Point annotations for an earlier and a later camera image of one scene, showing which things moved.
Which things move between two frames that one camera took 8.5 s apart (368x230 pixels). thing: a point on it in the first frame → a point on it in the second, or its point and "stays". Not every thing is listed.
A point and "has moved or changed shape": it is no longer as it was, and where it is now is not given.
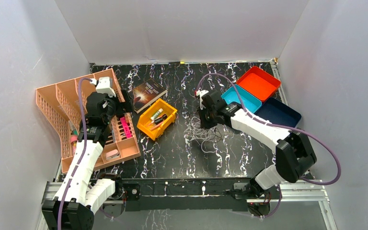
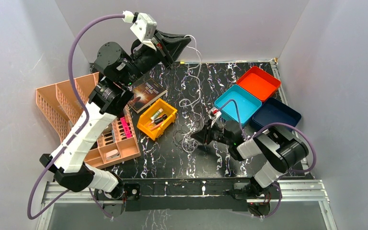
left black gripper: [120, 103] → [159, 46]
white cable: [207, 137] has moved or changed shape
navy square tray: [272, 110] stays
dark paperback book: [145, 93] stays
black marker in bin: [160, 119] stays
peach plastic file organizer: [60, 103] stays
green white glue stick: [156, 114] stays
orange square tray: [259, 83] stays
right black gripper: [205, 124] → [207, 131]
